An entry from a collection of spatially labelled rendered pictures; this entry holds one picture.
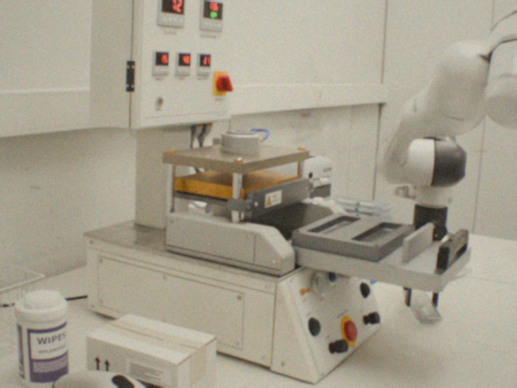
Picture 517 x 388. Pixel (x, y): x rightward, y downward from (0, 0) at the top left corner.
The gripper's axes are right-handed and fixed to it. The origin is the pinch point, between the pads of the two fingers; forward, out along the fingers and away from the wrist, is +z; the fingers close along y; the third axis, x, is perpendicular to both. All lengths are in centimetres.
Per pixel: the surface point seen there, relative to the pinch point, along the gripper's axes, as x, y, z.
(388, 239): -30.2, -14.7, -19.8
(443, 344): -18.7, 1.0, 4.7
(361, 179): 213, 14, 10
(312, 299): -29.0, -27.2, -7.8
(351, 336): -24.6, -18.8, 1.0
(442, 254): -38.4, -7.0, -19.9
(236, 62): 90, -50, -49
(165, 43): -12, -58, -52
